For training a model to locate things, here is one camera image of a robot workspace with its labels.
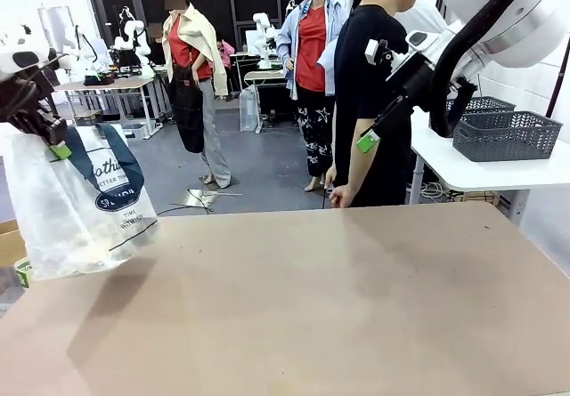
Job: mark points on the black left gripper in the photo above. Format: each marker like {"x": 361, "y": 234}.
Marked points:
{"x": 26, "y": 107}

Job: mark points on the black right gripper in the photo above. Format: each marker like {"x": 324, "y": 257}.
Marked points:
{"x": 418, "y": 84}

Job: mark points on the dark grey plastic basket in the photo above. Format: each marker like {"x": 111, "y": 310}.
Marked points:
{"x": 507, "y": 138}
{"x": 485, "y": 104}

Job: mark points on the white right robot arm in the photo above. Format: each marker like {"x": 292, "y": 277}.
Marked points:
{"x": 525, "y": 26}

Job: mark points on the person's right forearm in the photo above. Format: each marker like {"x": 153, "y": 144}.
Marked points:
{"x": 356, "y": 169}

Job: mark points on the person's right hand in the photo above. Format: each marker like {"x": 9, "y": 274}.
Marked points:
{"x": 344, "y": 196}

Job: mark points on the person in black t-shirt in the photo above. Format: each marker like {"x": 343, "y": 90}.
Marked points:
{"x": 365, "y": 80}

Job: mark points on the wooden background work table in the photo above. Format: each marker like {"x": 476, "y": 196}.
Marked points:
{"x": 107, "y": 85}

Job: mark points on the mannequin with blue shirt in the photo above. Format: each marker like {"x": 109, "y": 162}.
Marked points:
{"x": 311, "y": 58}

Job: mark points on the brown cardboard box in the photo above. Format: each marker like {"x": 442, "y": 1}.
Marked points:
{"x": 11, "y": 240}

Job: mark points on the dark background desk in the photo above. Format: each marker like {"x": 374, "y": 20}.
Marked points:
{"x": 265, "y": 86}

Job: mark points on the white side table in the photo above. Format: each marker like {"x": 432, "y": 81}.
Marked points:
{"x": 481, "y": 173}

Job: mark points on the clear plastic container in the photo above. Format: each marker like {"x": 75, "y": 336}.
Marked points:
{"x": 249, "y": 109}

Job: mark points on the white background robot black joints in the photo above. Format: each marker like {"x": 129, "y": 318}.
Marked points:
{"x": 133, "y": 40}

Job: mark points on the white background robot on desk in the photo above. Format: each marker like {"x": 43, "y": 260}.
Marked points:
{"x": 266, "y": 40}

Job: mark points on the mannequin with cream jacket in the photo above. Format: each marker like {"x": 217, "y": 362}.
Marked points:
{"x": 191, "y": 58}

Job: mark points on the person in pink top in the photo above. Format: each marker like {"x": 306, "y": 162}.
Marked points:
{"x": 226, "y": 58}

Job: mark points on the black slanted pole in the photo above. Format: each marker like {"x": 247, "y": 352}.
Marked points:
{"x": 559, "y": 84}

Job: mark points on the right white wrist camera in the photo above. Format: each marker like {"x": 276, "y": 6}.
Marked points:
{"x": 378, "y": 51}

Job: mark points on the grey wall board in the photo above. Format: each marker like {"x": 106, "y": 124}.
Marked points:
{"x": 55, "y": 29}

